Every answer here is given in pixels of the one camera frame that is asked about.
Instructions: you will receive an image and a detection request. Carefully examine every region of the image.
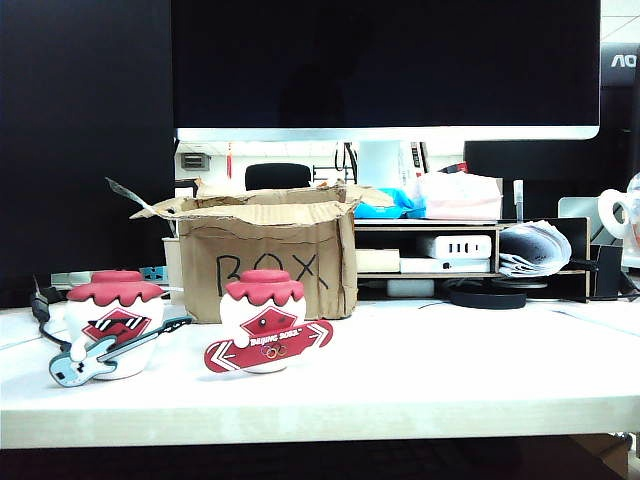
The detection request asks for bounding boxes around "black coiled band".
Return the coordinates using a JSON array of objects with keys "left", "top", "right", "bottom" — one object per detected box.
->
[{"left": 441, "top": 278, "right": 529, "bottom": 311}]

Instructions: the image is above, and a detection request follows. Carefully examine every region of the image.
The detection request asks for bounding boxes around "red-capped white doll with guitar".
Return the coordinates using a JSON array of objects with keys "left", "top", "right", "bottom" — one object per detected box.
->
[{"left": 48, "top": 269, "right": 194, "bottom": 389}]

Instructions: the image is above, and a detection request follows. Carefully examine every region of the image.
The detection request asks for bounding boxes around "black hanging cable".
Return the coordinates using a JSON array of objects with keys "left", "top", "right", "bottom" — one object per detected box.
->
[{"left": 333, "top": 141, "right": 359, "bottom": 184}]

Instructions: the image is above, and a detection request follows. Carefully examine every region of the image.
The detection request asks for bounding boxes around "large black monitor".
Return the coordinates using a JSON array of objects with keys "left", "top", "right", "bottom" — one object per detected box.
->
[{"left": 169, "top": 0, "right": 602, "bottom": 143}]

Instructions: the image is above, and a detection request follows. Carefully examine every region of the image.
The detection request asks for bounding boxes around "silver metal stand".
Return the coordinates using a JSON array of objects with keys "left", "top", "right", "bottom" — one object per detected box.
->
[{"left": 557, "top": 195, "right": 626, "bottom": 242}]

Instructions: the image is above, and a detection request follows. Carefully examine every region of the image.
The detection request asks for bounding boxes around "white USB charging hub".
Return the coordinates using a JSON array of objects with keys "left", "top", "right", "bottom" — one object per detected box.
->
[{"left": 416, "top": 234, "right": 494, "bottom": 260}]

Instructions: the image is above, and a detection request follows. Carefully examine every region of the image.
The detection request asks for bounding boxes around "white cylinder container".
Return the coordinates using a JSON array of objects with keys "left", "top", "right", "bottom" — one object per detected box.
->
[{"left": 357, "top": 140, "right": 402, "bottom": 189}]

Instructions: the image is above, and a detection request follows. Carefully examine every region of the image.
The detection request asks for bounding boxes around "pink white tissue pack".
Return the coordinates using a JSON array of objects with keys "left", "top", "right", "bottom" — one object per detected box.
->
[{"left": 416, "top": 171, "right": 504, "bottom": 222}]

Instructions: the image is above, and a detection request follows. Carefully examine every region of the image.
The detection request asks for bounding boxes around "white ceramic teapot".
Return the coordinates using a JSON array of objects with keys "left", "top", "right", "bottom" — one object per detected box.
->
[{"left": 597, "top": 172, "right": 640, "bottom": 251}]

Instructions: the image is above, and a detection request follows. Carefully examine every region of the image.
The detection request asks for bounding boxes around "white rounded block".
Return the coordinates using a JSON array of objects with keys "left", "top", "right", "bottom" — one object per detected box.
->
[{"left": 386, "top": 278, "right": 437, "bottom": 298}]

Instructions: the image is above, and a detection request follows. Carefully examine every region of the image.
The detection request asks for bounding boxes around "brown cardboard box marked BOX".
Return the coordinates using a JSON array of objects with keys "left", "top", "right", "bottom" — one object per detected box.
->
[{"left": 104, "top": 176, "right": 396, "bottom": 324}]

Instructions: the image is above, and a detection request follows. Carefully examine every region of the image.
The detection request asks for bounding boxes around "black AOC monitor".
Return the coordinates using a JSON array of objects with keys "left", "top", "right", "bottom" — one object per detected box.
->
[{"left": 598, "top": 42, "right": 640, "bottom": 201}]

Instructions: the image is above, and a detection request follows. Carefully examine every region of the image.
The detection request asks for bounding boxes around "rolled grey magazine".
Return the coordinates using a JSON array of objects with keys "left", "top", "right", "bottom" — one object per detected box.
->
[{"left": 498, "top": 221, "right": 573, "bottom": 279}]

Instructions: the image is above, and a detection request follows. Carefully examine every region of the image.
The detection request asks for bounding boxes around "small black box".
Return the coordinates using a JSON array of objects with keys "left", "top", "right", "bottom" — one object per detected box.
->
[{"left": 589, "top": 243, "right": 626, "bottom": 302}]

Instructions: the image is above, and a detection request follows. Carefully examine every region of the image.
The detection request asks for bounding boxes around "brown cardboard piece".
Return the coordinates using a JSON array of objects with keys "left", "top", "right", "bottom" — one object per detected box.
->
[{"left": 563, "top": 433, "right": 632, "bottom": 477}]

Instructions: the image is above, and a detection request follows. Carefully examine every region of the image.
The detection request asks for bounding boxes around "black cable with adapter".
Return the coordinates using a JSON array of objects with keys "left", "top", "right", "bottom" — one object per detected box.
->
[{"left": 28, "top": 285, "right": 74, "bottom": 354}]

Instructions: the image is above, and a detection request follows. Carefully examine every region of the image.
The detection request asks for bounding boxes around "flat white box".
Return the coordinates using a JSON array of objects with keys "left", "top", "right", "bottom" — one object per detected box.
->
[{"left": 399, "top": 256, "right": 493, "bottom": 275}]

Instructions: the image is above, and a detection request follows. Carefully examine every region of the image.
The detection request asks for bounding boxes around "beige flat box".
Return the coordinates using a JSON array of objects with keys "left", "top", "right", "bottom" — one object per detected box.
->
[{"left": 355, "top": 247, "right": 402, "bottom": 274}]

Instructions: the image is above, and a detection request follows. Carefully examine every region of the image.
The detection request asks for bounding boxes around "wooden desk shelf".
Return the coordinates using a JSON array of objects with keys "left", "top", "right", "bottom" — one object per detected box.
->
[{"left": 352, "top": 216, "right": 593, "bottom": 304}]

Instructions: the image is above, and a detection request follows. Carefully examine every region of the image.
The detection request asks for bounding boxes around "large black monitor panel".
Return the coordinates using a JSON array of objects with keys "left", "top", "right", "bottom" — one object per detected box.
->
[{"left": 0, "top": 0, "right": 177, "bottom": 309}]

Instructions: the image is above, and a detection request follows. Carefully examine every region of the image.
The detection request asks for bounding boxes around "white power strip blue socket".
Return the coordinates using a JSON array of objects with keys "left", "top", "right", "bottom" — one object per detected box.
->
[{"left": 49, "top": 264, "right": 169, "bottom": 292}]

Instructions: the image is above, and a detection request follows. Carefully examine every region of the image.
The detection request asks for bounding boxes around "red-capped white doll with snowboard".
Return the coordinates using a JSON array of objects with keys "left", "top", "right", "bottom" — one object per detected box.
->
[{"left": 203, "top": 268, "right": 335, "bottom": 375}]

